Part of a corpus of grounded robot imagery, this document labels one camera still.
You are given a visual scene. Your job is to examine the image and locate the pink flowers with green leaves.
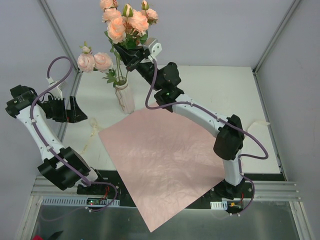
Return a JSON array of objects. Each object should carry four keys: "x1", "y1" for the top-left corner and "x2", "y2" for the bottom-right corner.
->
[{"x1": 124, "y1": 0, "x2": 160, "y2": 82}]

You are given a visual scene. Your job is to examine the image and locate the single pink rose stem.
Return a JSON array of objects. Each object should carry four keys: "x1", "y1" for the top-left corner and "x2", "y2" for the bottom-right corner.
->
[{"x1": 99, "y1": 0, "x2": 126, "y2": 81}]

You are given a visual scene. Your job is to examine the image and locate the purple wrapping paper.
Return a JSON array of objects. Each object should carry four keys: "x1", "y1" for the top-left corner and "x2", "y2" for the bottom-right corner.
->
[{"x1": 99, "y1": 108, "x2": 225, "y2": 231}]

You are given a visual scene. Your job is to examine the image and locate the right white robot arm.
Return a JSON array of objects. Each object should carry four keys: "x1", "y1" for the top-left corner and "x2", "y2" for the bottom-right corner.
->
[{"x1": 114, "y1": 43, "x2": 245, "y2": 200}]

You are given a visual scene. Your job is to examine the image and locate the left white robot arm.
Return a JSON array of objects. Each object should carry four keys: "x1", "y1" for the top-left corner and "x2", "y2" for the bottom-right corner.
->
[{"x1": 5, "y1": 85, "x2": 106, "y2": 195}]

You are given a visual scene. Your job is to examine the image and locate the white ribbed ceramic vase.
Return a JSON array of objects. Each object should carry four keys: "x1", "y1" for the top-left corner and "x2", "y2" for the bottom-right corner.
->
[{"x1": 114, "y1": 76, "x2": 136, "y2": 115}]

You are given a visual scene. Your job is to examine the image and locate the red object at bottom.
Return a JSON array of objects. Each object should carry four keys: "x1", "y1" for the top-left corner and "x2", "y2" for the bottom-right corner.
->
[{"x1": 31, "y1": 235, "x2": 44, "y2": 240}]

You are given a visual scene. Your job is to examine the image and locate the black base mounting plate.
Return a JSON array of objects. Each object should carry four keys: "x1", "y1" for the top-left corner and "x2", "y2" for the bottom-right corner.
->
[{"x1": 76, "y1": 169, "x2": 287, "y2": 210}]

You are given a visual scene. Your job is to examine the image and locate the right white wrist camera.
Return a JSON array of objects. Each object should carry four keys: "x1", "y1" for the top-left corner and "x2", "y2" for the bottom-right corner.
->
[{"x1": 143, "y1": 37, "x2": 162, "y2": 59}]

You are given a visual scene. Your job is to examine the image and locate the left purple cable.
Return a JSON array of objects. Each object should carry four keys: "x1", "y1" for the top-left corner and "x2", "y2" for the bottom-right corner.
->
[{"x1": 29, "y1": 56, "x2": 119, "y2": 213}]

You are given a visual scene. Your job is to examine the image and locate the purple cable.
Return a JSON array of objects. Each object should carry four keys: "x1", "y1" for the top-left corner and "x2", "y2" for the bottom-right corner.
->
[
  {"x1": 145, "y1": 58, "x2": 270, "y2": 218},
  {"x1": 29, "y1": 56, "x2": 119, "y2": 213}
]

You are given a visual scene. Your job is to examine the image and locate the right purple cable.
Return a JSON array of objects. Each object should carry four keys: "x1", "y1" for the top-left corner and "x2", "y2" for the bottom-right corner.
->
[{"x1": 145, "y1": 58, "x2": 270, "y2": 218}]

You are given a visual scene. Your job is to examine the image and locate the left white cable duct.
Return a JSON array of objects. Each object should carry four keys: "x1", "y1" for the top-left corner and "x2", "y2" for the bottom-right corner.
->
[{"x1": 42, "y1": 196, "x2": 120, "y2": 208}]

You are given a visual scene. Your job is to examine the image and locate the white cable duct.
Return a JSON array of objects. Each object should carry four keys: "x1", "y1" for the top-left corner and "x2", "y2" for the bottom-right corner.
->
[
  {"x1": 210, "y1": 201, "x2": 244, "y2": 211},
  {"x1": 42, "y1": 196, "x2": 120, "y2": 208}
]

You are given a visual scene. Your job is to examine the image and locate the left aluminium frame post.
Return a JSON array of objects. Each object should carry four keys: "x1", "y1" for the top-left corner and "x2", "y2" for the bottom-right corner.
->
[{"x1": 36, "y1": 0, "x2": 79, "y2": 73}]

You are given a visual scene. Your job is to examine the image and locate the aluminium frame post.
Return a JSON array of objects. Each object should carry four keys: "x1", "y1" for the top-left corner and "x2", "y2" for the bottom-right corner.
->
[
  {"x1": 252, "y1": 0, "x2": 303, "y2": 76},
  {"x1": 36, "y1": 0, "x2": 79, "y2": 73}
]

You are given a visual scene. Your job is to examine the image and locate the right white cable duct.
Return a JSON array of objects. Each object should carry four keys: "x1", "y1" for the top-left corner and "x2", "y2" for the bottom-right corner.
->
[{"x1": 210, "y1": 201, "x2": 244, "y2": 211}]

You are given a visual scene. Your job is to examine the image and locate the right aluminium frame post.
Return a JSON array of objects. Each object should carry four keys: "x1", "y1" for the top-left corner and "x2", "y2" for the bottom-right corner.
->
[{"x1": 252, "y1": 0, "x2": 303, "y2": 76}]

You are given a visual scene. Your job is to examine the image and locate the aluminium extrusion rail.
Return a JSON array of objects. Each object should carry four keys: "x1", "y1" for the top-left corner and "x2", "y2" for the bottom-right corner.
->
[{"x1": 31, "y1": 176, "x2": 303, "y2": 202}]

